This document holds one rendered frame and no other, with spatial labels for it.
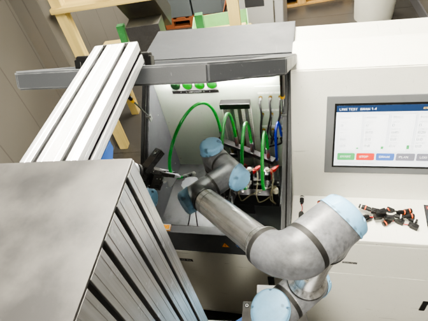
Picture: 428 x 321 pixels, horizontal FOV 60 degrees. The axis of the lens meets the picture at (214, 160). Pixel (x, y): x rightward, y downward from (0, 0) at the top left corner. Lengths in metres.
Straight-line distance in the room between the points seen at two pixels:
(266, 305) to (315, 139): 0.72
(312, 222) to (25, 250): 0.55
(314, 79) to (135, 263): 1.12
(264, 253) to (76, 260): 0.47
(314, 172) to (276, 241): 0.90
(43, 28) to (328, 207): 2.71
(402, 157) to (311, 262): 0.95
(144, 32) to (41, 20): 0.74
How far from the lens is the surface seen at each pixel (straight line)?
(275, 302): 1.17
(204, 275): 2.06
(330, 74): 1.47
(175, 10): 5.57
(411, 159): 1.67
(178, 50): 1.83
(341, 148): 1.60
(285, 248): 0.79
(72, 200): 0.47
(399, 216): 1.69
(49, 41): 3.24
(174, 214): 1.95
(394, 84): 1.51
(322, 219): 0.81
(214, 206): 0.97
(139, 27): 3.06
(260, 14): 4.38
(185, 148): 2.08
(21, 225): 0.49
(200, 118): 1.90
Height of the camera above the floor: 2.34
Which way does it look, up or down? 45 degrees down
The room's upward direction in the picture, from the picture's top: 14 degrees counter-clockwise
